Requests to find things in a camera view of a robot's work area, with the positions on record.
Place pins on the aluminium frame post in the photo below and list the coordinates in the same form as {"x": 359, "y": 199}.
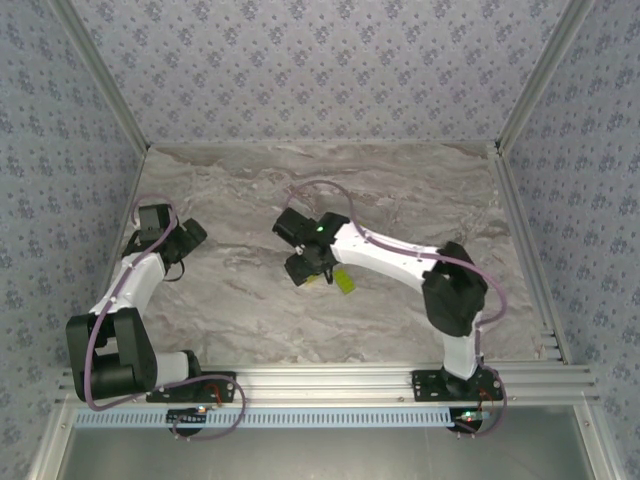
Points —
{"x": 100, "y": 75}
{"x": 545, "y": 75}

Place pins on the grey sheet metal panel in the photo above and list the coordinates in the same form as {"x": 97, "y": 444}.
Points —
{"x": 320, "y": 455}

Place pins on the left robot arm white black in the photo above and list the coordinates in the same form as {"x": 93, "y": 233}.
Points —
{"x": 140, "y": 280}

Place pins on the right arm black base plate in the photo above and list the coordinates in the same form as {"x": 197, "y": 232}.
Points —
{"x": 425, "y": 385}

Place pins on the aluminium side frame rail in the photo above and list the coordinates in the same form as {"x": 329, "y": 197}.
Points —
{"x": 530, "y": 250}

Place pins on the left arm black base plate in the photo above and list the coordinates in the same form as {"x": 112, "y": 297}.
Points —
{"x": 220, "y": 385}

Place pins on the wide aluminium frame rail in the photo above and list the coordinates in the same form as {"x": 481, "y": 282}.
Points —
{"x": 320, "y": 382}

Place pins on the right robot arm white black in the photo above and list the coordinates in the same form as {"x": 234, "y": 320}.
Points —
{"x": 380, "y": 250}

